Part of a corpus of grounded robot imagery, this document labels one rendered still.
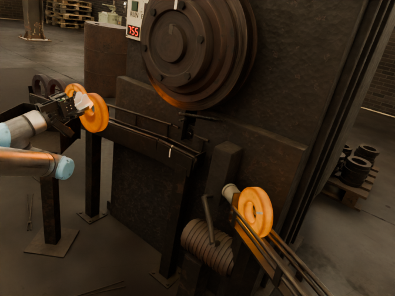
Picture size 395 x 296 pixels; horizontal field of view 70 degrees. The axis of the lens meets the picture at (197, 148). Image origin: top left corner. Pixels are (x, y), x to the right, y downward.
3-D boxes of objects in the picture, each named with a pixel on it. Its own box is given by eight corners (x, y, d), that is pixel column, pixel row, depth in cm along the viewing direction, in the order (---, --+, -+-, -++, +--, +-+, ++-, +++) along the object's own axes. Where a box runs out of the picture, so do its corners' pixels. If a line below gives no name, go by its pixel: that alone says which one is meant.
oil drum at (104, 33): (110, 84, 439) (112, 22, 401) (136, 95, 411) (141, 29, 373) (74, 87, 394) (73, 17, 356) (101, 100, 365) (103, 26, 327)
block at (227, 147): (216, 188, 122) (228, 138, 112) (231, 197, 118) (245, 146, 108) (201, 198, 114) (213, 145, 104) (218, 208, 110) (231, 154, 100)
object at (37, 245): (34, 224, 161) (23, 102, 130) (81, 231, 162) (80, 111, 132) (12, 251, 143) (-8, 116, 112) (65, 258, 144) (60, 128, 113)
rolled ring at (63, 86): (63, 80, 157) (68, 80, 159) (44, 77, 166) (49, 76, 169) (67, 113, 163) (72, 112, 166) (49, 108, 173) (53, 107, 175)
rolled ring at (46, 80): (44, 75, 166) (50, 74, 169) (29, 73, 176) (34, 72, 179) (49, 106, 172) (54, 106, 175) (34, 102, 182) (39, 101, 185)
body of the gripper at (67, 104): (75, 96, 99) (42, 109, 91) (81, 117, 104) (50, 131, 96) (63, 90, 102) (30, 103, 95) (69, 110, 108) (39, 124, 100)
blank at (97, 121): (108, 95, 106) (101, 96, 104) (110, 135, 112) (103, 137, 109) (83, 89, 114) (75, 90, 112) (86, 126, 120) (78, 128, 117)
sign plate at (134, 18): (129, 37, 137) (131, -5, 129) (168, 48, 124) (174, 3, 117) (124, 36, 135) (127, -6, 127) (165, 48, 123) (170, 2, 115)
